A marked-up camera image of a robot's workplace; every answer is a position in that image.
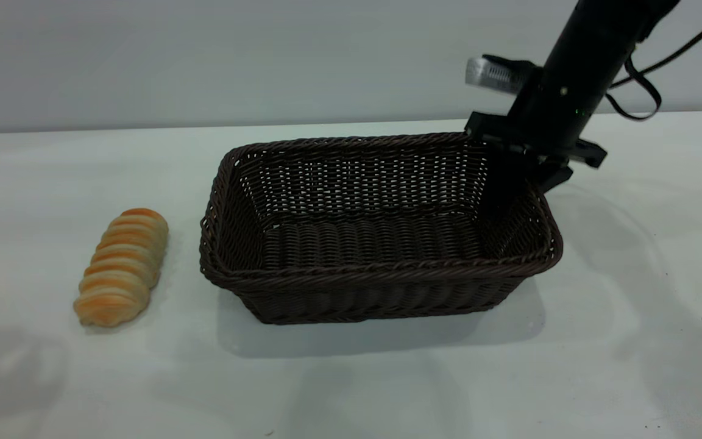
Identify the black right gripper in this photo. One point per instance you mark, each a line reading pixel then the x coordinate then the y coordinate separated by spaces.
pixel 549 116

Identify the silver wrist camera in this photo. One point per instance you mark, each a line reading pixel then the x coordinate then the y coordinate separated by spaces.
pixel 494 73

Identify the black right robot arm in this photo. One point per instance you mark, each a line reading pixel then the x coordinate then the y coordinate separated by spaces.
pixel 601 30

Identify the dark brown wicker basket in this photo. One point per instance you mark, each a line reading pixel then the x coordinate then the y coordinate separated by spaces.
pixel 363 241

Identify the ridged golden bread roll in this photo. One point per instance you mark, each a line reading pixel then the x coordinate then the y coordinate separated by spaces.
pixel 122 268

